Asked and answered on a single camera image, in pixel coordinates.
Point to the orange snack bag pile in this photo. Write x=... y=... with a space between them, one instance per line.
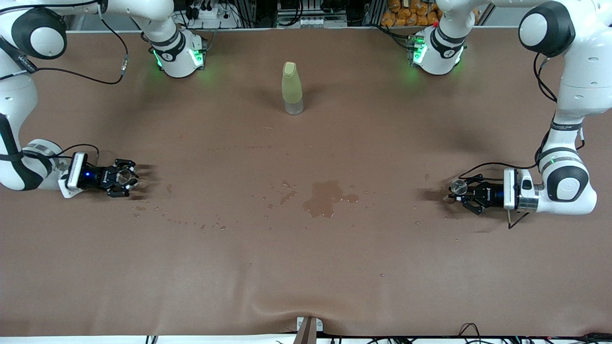
x=411 y=13

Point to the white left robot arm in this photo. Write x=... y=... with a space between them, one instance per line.
x=583 y=86

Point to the yellow-green frosted bottle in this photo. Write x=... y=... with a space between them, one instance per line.
x=291 y=88

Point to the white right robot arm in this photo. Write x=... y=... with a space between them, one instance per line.
x=14 y=95

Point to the steel double jigger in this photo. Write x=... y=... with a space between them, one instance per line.
x=459 y=186

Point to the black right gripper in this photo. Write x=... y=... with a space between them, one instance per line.
x=97 y=177

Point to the metal table clamp bracket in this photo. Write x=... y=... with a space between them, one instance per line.
x=310 y=325

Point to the brown liquid puddle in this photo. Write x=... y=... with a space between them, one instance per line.
x=325 y=196

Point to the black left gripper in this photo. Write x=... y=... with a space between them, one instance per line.
x=490 y=195

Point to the white power strip with plugs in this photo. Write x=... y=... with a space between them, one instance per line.
x=215 y=19

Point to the small clear glass cup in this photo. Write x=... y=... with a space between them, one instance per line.
x=128 y=178

